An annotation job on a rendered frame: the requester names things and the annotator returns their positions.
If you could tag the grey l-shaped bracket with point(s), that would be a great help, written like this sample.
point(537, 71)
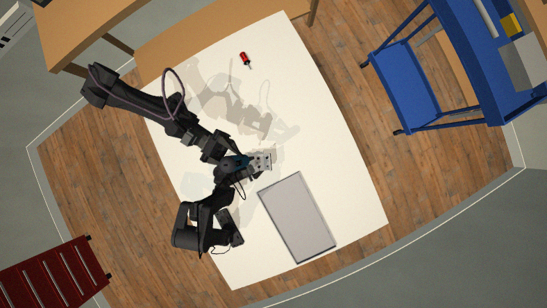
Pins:
point(263, 162)

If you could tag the dark blue electric screwdriver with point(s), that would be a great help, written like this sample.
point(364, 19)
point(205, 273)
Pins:
point(231, 163)

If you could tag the red hand screwdriver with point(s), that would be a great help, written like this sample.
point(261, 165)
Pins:
point(244, 59)

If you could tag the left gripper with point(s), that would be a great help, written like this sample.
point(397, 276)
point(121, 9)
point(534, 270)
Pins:
point(214, 146)

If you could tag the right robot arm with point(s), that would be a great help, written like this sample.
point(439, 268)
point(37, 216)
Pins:
point(185, 236)

